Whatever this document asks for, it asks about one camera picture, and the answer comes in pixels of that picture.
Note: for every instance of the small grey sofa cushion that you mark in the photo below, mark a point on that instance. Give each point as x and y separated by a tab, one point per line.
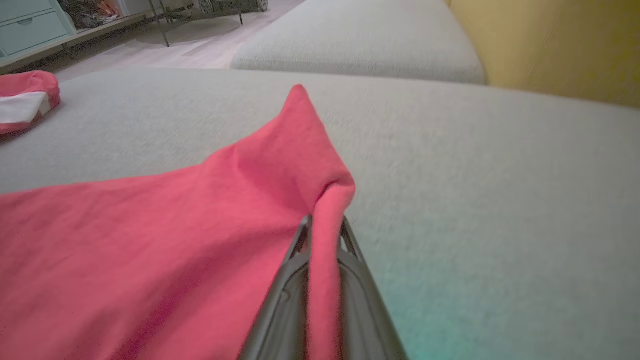
360	40

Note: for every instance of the colourful clutter pile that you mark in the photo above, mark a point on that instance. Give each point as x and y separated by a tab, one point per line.
90	12

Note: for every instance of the yellow sofa cushion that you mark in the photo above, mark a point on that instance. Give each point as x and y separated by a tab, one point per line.
550	45

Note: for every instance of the black metal stand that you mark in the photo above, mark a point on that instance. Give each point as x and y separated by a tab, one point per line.
166	35

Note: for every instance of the red shorts with white stripes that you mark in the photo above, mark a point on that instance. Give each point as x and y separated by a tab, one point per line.
150	250
30	82

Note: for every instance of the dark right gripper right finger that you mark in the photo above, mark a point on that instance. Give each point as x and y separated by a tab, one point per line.
365	320

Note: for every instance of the large grey sofa seat cushion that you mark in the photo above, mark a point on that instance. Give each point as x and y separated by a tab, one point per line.
500	200

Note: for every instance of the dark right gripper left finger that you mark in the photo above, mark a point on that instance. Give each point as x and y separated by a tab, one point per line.
282	320

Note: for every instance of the patterned dark white basket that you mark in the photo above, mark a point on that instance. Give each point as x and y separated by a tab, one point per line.
232	5

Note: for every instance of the light teal drawer cabinet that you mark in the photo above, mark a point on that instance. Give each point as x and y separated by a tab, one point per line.
30	30

